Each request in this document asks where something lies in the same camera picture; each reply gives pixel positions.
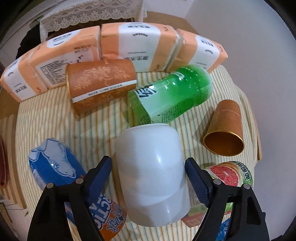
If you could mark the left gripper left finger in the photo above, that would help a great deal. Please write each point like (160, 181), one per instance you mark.
(49, 221)

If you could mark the lace covered side table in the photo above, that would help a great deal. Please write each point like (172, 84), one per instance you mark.
(71, 13)

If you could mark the blue orange drink bottle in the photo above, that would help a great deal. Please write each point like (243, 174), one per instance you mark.
(53, 162)

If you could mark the green plastic bottle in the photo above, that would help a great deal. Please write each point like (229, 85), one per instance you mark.
(168, 98)

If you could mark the orange patterned paper cup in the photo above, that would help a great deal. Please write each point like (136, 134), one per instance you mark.
(91, 84)

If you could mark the rightmost orange tissue pack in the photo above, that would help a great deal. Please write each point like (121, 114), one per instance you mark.
(193, 49)

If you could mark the wooden slat bench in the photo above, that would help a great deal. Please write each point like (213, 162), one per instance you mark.
(10, 183)

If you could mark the white paper cup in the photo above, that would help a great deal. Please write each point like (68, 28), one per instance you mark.
(151, 169)

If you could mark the plain orange paper cup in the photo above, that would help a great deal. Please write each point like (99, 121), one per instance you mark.
(224, 136)

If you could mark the red green drink cup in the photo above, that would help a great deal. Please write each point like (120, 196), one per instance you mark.
(215, 195)

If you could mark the orange tissue pack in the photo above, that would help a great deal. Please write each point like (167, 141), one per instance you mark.
(149, 46)
(50, 58)
(193, 49)
(21, 81)

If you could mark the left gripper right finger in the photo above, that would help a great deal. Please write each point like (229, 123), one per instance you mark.
(247, 221)

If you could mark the striped tablecloth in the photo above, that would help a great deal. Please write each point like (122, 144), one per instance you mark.
(91, 136)

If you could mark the leftmost orange tissue pack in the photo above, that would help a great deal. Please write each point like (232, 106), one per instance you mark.
(21, 81)

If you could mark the black bag on floor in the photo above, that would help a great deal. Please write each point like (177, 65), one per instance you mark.
(30, 41)

